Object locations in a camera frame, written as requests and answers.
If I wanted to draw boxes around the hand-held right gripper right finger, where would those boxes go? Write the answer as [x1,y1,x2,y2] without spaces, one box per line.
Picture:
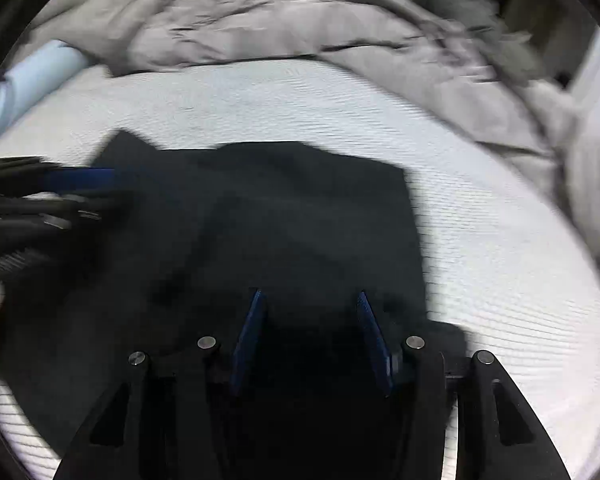
[355,289,572,480]

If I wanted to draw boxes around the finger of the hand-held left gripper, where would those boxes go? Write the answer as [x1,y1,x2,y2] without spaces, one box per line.
[0,194,127,242]
[0,156,137,196]

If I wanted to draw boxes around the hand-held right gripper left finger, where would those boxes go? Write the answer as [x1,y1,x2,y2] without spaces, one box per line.
[54,287,269,480]

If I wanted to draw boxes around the black pants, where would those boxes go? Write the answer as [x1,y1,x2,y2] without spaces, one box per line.
[0,129,470,480]

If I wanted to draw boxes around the light blue pillow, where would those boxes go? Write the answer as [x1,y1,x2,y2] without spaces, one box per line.
[0,39,92,147]

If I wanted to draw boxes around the light grey duvet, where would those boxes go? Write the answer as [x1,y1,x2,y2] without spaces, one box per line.
[24,0,600,307]

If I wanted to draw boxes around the dark grey pillow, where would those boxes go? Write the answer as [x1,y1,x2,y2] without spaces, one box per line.
[411,0,547,87]

